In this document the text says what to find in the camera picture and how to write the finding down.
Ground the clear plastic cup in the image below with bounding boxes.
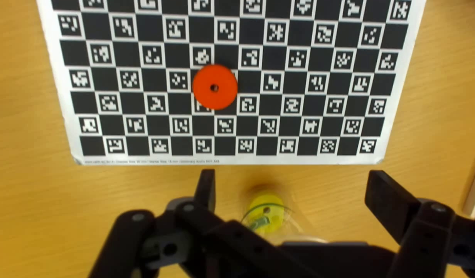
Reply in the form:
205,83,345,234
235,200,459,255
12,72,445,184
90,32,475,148
238,187,326,245

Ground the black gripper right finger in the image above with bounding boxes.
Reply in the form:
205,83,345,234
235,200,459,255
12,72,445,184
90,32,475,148
363,168,475,278

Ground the yellow disc block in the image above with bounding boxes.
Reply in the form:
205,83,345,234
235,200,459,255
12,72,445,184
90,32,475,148
246,191,286,236

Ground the black white checkerboard marker board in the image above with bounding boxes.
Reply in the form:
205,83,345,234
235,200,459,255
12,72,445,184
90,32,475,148
35,0,428,167

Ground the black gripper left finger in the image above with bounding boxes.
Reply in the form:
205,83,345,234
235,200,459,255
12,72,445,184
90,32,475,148
87,168,320,278

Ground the orange disc block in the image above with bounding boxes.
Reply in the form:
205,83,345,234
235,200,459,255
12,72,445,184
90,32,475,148
191,63,238,111

